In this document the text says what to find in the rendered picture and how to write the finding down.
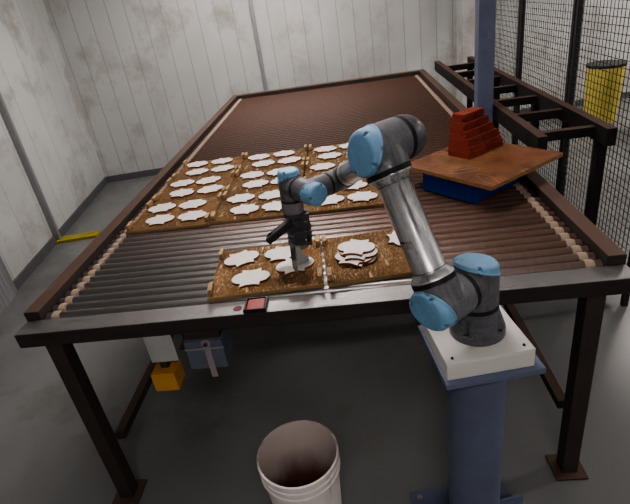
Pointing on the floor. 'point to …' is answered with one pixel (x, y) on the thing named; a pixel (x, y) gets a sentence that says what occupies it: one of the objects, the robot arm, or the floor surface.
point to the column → (475, 437)
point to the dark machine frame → (592, 126)
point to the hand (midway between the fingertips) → (295, 263)
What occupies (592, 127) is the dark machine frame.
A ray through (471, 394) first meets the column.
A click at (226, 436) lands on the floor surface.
